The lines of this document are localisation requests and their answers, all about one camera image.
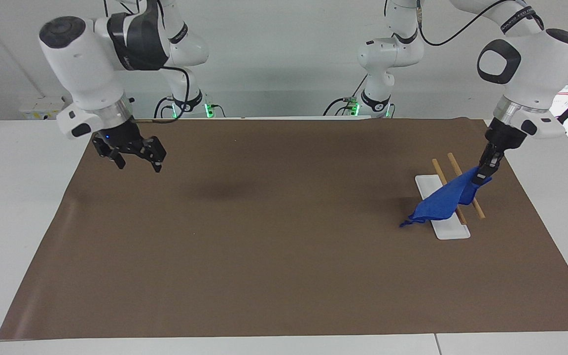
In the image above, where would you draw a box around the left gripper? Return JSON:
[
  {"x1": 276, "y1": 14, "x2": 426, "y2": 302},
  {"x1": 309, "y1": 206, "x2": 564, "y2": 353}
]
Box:
[{"x1": 484, "y1": 117, "x2": 527, "y2": 155}]

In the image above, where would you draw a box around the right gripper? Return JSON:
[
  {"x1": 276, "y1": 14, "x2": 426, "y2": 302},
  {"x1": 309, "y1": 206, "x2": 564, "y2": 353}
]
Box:
[{"x1": 91, "y1": 119, "x2": 168, "y2": 174}]

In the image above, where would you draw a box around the blue towel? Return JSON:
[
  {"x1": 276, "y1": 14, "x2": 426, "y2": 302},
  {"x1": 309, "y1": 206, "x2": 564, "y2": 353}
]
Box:
[{"x1": 399, "y1": 166, "x2": 493, "y2": 228}]

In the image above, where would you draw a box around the wooden rod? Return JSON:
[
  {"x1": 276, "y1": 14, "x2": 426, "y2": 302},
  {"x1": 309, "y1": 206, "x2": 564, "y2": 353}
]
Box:
[
  {"x1": 447, "y1": 152, "x2": 486, "y2": 220},
  {"x1": 431, "y1": 158, "x2": 467, "y2": 226}
]

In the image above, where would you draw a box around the white flat rack base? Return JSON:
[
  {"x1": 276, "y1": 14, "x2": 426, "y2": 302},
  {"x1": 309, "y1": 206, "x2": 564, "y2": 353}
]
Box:
[{"x1": 415, "y1": 175, "x2": 471, "y2": 241}]

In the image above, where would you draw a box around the black cable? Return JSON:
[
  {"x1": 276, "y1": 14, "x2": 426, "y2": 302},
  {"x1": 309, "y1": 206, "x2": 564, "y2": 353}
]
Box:
[
  {"x1": 322, "y1": 74, "x2": 369, "y2": 117},
  {"x1": 417, "y1": 0, "x2": 514, "y2": 48},
  {"x1": 153, "y1": 66, "x2": 191, "y2": 124}
]

